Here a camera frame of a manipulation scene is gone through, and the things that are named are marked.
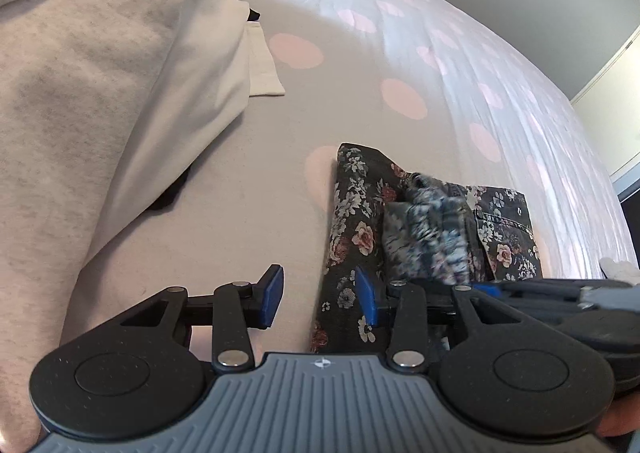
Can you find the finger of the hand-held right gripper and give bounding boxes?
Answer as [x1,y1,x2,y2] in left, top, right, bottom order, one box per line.
[472,278,636,307]

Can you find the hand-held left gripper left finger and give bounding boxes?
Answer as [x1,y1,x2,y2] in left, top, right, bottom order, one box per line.
[120,264,285,369]

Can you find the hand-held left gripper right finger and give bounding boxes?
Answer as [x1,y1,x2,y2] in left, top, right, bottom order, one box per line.
[354,267,526,371]

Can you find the dark floral pants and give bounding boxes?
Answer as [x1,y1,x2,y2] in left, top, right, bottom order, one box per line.
[310,143,543,354]

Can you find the white fluffy item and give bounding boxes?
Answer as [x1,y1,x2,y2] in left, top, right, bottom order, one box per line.
[599,257,640,280]

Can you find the black glossy wardrobe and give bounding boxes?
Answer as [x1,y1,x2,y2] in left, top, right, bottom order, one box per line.
[612,167,640,206]

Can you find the cream door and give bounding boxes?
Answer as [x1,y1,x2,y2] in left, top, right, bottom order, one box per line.
[570,26,640,179]

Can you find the white folded cloth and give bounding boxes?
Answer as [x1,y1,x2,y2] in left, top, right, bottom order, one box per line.
[247,22,286,97]

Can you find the pink polka dot bed sheet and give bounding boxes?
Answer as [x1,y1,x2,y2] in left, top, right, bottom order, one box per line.
[60,0,640,354]

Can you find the pale fleece sweatshirt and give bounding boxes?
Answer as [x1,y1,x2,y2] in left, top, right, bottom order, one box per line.
[0,0,251,449]

